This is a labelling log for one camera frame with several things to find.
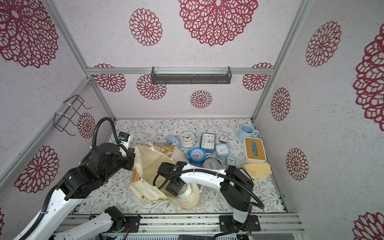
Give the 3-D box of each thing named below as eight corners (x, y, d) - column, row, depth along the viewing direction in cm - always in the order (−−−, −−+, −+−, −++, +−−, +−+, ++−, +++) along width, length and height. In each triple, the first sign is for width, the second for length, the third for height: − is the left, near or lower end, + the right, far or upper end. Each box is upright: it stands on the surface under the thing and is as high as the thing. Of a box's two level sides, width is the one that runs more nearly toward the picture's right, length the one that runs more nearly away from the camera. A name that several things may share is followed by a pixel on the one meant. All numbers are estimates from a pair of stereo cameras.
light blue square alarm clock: (215, 157, 101) (216, 155, 99) (214, 145, 107) (215, 143, 105) (230, 157, 101) (231, 155, 99) (228, 145, 107) (229, 143, 105)
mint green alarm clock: (226, 166, 97) (227, 164, 95) (225, 158, 100) (226, 156, 98) (237, 166, 97) (238, 164, 95) (235, 158, 100) (236, 156, 98)
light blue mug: (241, 142, 109) (244, 135, 103) (234, 133, 114) (237, 126, 108) (255, 137, 111) (259, 131, 105) (248, 129, 117) (251, 122, 111)
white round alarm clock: (179, 147, 106) (179, 143, 102) (180, 135, 112) (179, 131, 109) (194, 147, 106) (194, 143, 102) (194, 135, 112) (194, 131, 109)
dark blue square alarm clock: (200, 152, 103) (200, 150, 100) (199, 135, 112) (199, 132, 110) (216, 152, 103) (217, 150, 100) (214, 135, 112) (214, 132, 110)
